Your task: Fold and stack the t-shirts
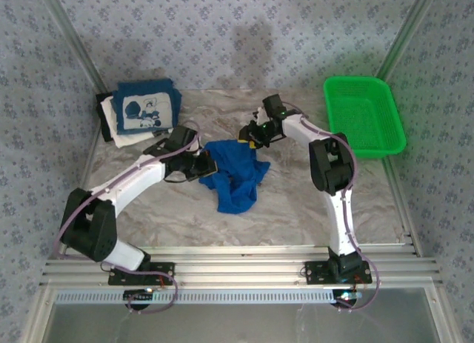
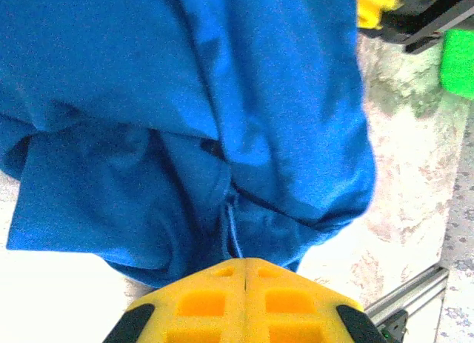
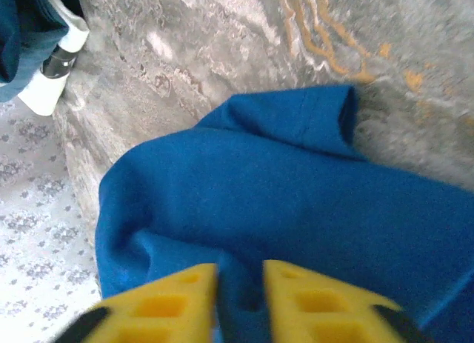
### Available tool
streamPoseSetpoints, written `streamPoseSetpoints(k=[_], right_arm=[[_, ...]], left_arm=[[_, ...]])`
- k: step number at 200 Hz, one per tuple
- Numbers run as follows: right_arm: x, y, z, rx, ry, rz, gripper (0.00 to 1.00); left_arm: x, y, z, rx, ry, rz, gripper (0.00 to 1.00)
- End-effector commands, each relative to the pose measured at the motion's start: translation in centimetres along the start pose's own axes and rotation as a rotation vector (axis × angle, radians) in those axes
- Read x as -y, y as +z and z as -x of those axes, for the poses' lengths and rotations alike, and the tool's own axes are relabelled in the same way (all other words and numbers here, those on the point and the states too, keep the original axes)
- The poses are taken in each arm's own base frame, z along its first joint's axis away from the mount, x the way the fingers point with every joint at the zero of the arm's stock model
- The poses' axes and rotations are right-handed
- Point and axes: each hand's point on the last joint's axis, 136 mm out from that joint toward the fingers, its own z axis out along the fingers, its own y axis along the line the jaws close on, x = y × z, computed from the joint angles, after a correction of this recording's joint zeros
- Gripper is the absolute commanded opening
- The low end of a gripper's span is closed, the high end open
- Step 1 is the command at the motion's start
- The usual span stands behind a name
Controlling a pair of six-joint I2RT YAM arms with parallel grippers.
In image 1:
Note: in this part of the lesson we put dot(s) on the bright blue printed t-shirt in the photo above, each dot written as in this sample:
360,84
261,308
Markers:
237,172

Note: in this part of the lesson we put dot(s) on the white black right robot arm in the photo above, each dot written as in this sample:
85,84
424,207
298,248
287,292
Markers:
340,217

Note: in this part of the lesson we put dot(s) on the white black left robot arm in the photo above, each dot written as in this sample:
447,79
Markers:
122,187

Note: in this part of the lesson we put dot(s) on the white folded t-shirt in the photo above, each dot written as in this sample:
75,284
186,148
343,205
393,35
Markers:
127,139

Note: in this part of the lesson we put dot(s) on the black folded t-shirt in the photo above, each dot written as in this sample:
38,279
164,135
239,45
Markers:
104,128

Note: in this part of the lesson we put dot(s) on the green plastic basket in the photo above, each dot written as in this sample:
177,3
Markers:
363,117

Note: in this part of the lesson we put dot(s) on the small black controller board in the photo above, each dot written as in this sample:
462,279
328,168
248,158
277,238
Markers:
139,295
346,298

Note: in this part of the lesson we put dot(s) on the aluminium table side rail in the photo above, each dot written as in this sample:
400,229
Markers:
89,165
403,209

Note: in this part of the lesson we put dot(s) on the aluminium rail beam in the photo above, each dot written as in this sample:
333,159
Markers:
237,263

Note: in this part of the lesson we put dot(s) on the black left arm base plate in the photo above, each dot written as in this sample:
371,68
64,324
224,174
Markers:
159,274

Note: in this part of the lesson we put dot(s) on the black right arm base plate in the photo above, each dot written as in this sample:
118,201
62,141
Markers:
318,272

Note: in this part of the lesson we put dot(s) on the aluminium frame post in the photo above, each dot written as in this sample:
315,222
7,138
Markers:
408,32
75,39

